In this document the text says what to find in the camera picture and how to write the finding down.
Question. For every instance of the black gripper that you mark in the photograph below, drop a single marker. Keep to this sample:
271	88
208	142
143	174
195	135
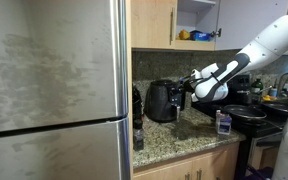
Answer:
189	84

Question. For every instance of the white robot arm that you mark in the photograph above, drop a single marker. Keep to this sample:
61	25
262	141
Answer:
270	40

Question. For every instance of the black red whey protein bag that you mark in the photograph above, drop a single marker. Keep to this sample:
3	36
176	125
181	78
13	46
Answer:
137	106

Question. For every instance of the yellow item in cabinet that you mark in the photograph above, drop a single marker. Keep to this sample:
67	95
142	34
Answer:
184	34

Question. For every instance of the blue box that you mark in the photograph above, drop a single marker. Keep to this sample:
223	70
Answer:
200	35

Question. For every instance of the small dark spice grinder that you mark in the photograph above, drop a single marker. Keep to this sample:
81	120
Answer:
138	135

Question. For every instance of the black frying pan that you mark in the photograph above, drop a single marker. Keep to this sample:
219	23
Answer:
244	112

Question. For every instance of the wooden upper cabinet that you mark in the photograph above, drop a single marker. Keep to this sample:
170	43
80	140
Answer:
150	23

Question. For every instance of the wooden cabinet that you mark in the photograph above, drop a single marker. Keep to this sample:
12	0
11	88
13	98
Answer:
150	23
190	163

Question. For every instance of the green bottle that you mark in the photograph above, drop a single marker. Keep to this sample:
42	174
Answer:
257	87

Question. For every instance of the wooden lower cabinet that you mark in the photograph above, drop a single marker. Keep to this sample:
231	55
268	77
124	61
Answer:
190	163

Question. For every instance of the black kitchen stove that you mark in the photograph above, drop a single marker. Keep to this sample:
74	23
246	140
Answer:
250	128

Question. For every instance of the yellow sponge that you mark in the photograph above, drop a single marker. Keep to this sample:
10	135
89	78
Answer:
267	98

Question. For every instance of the blue soap bottle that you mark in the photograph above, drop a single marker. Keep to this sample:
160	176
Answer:
273	92

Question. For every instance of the hinged upper cabinet door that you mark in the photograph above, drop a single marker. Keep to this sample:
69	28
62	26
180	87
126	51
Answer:
250	20

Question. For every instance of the dark skillet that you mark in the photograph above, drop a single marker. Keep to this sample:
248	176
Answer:
279	107

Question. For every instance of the stainless steel fridge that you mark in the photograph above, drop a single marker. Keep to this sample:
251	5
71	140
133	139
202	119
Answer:
50	83

